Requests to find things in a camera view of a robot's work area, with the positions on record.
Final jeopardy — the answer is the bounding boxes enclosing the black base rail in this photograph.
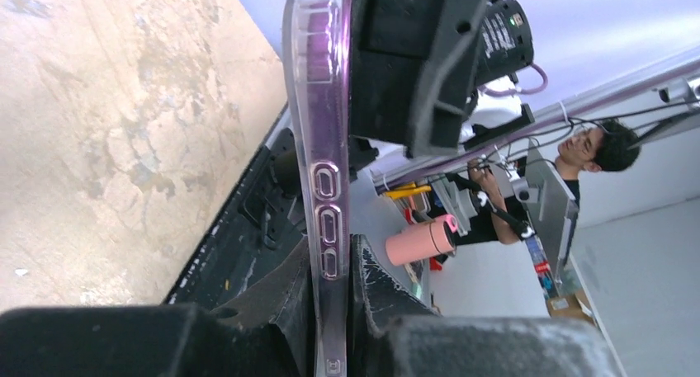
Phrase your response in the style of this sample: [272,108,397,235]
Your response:
[163,107,300,309]

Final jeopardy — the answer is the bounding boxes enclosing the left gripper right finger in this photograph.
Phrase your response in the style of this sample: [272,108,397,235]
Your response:
[349,234,620,376]

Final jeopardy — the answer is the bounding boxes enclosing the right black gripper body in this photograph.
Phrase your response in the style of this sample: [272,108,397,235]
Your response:
[349,0,489,158]

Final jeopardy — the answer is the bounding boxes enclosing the clear magsafe phone case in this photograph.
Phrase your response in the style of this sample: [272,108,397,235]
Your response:
[283,0,352,376]

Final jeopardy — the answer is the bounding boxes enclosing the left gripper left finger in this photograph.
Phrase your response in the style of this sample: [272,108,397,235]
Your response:
[1,241,314,376]

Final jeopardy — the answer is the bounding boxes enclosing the pink cylinder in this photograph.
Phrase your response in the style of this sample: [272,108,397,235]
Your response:
[385,214,459,266]

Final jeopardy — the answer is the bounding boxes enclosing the person in background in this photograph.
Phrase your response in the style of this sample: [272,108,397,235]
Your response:
[447,119,641,247]

